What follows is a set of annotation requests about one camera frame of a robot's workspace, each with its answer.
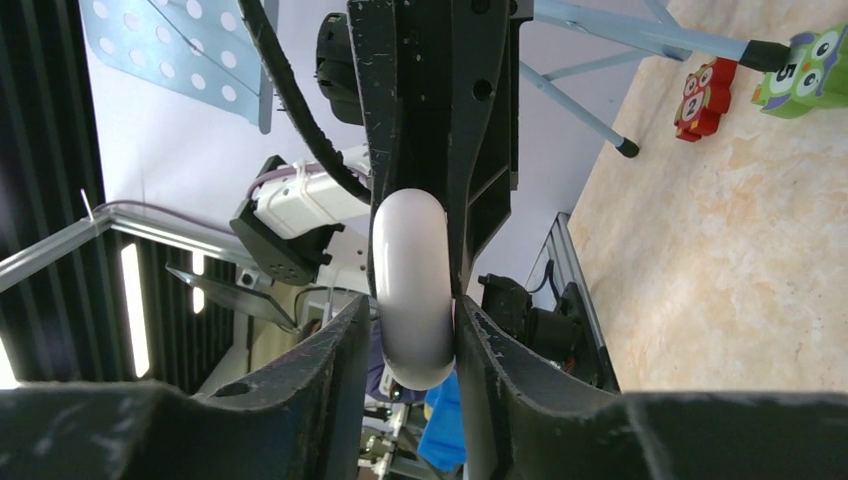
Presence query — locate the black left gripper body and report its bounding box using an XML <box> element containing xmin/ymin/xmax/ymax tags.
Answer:
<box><xmin>390</xmin><ymin>0</ymin><xmax>522</xmax><ymax>200</ymax></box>

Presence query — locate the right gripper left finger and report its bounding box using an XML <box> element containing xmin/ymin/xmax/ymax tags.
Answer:
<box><xmin>198</xmin><ymin>296</ymin><xmax>371</xmax><ymax>479</ymax></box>

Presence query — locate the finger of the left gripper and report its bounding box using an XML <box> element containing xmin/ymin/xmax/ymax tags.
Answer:
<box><xmin>345</xmin><ymin>0</ymin><xmax>403</xmax><ymax>213</ymax></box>
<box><xmin>447</xmin><ymin>1</ymin><xmax>517</xmax><ymax>296</ymax></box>

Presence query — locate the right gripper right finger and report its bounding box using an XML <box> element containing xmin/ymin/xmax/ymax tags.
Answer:
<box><xmin>455</xmin><ymin>297</ymin><xmax>629</xmax><ymax>479</ymax></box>

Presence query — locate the white earbud charging case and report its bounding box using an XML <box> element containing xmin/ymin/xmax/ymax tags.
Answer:
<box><xmin>371</xmin><ymin>188</ymin><xmax>455</xmax><ymax>390</ymax></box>

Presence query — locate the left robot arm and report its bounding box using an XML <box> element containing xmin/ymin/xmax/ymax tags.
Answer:
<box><xmin>231</xmin><ymin>1</ymin><xmax>534</xmax><ymax>295</ymax></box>

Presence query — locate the light blue tripod stand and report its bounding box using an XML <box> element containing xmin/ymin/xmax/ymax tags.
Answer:
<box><xmin>510</xmin><ymin>0</ymin><xmax>790</xmax><ymax>159</ymax></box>

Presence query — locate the red owl block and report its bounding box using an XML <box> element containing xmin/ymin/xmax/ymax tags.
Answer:
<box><xmin>673</xmin><ymin>57</ymin><xmax>738</xmax><ymax>142</ymax></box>

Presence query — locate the green owl block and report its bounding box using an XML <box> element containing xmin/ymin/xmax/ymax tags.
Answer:
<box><xmin>751</xmin><ymin>23</ymin><xmax>847</xmax><ymax>119</ymax></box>

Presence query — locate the aluminium frame rail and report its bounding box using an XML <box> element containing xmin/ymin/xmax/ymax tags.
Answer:
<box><xmin>1</xmin><ymin>200</ymin><xmax>619</xmax><ymax>392</ymax></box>

